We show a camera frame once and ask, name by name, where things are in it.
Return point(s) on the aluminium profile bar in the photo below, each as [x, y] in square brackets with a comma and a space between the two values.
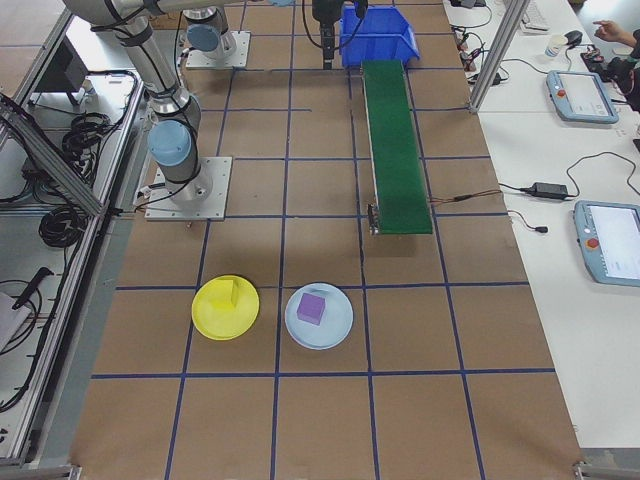
[600, 470]
[50, 472]

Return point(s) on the dark grey box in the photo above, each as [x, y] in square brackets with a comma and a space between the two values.
[67, 67]

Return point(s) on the blue plastic storage bin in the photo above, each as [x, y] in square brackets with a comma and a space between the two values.
[395, 47]

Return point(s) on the small black adapter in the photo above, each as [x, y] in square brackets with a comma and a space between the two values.
[495, 79]

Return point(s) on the yellow foam block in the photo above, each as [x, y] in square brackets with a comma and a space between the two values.
[227, 295]

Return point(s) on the aluminium V-shaped frame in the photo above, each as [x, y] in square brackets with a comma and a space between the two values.
[55, 165]

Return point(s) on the yellow round plate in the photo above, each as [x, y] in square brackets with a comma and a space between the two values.
[215, 325]

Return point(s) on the white keyboard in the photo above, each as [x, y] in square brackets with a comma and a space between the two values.
[536, 17]

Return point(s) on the white paper cup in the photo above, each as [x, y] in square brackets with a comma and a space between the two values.
[555, 47]

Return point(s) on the purple foam block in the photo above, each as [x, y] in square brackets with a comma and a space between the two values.
[311, 307]

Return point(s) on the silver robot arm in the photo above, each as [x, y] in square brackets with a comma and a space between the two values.
[202, 36]
[160, 85]

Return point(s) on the green conveyor belt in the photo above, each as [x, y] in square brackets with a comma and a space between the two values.
[395, 150]

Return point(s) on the light blue round plate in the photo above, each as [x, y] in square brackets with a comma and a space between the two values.
[320, 335]

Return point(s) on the black power adapter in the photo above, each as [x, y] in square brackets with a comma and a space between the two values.
[550, 190]

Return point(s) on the grey-blue teach pendant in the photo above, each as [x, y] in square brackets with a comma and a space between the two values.
[615, 245]
[582, 97]

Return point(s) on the bare person hand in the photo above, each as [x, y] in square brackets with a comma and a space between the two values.
[614, 32]

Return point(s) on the small circuit board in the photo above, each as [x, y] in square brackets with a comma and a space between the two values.
[462, 41]
[470, 62]

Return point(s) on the dark computer mouse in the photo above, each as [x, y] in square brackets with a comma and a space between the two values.
[574, 36]

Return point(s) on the aluminium profile post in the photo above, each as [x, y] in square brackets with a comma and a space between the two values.
[494, 55]

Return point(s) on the dark grey device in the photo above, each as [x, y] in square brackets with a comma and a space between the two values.
[467, 2]

